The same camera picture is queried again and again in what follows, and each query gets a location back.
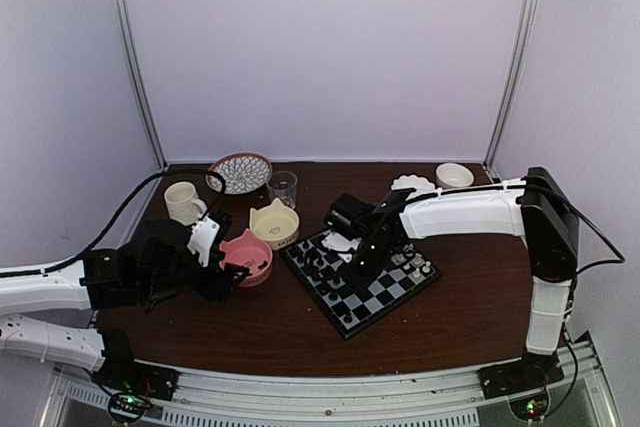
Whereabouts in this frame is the cream round bowl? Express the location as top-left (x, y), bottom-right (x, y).
top-left (435, 162), bottom-right (475, 189)

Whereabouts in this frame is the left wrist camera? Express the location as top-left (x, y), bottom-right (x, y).
top-left (187, 210), bottom-right (232, 268)

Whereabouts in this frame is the aluminium front rail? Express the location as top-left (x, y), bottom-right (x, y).
top-left (35, 338), bottom-right (624, 426)

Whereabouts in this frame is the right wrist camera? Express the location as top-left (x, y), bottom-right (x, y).
top-left (321, 230), bottom-right (360, 263)

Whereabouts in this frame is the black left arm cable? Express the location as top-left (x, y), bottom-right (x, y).
top-left (0, 170), bottom-right (227, 281)

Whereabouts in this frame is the white scalloped bowl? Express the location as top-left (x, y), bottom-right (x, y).
top-left (390, 174), bottom-right (436, 192)

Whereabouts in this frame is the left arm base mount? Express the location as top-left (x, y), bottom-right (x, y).
top-left (92, 359), bottom-right (179, 401)

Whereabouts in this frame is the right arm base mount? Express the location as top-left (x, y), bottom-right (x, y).
top-left (477, 359), bottom-right (565, 400)

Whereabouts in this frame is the black white chessboard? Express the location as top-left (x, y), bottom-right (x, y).
top-left (280, 229), bottom-right (442, 340)

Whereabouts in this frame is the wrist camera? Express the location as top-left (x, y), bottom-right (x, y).
top-left (321, 230), bottom-right (360, 263)
top-left (187, 210), bottom-right (232, 268)

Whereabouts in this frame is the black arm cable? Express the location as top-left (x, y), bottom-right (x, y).
top-left (524, 181), bottom-right (627, 273)
top-left (0, 170), bottom-right (227, 281)

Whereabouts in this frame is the aluminium frame post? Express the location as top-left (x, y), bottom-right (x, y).
top-left (483, 0), bottom-right (539, 177)
top-left (114, 0), bottom-right (167, 169)

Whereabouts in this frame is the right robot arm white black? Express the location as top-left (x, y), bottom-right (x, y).
top-left (321, 167), bottom-right (579, 389)

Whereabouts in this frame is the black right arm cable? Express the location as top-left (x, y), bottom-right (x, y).
top-left (524, 181), bottom-right (627, 273)

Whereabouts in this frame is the left aluminium frame post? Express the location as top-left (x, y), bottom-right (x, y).
top-left (114, 0), bottom-right (167, 169)

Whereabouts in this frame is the white mug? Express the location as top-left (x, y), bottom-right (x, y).
top-left (164, 181), bottom-right (207, 226)

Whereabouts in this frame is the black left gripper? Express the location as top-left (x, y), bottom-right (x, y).
top-left (140, 248), bottom-right (249, 302)

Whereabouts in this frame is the right aluminium frame post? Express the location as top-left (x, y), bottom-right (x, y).
top-left (483, 0), bottom-right (539, 177)

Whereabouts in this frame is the pink cat-shaped bowl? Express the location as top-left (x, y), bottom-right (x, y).
top-left (220, 228), bottom-right (273, 288)

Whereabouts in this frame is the cream cat-shaped bowl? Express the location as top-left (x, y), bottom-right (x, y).
top-left (249, 198), bottom-right (300, 251)

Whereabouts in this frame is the clear drinking glass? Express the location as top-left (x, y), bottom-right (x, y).
top-left (266, 171), bottom-right (298, 209)

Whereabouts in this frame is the patterned ceramic plate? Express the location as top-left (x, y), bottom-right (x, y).
top-left (209, 153), bottom-right (273, 195)

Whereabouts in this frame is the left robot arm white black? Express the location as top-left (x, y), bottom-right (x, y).
top-left (1, 219), bottom-right (250, 391)

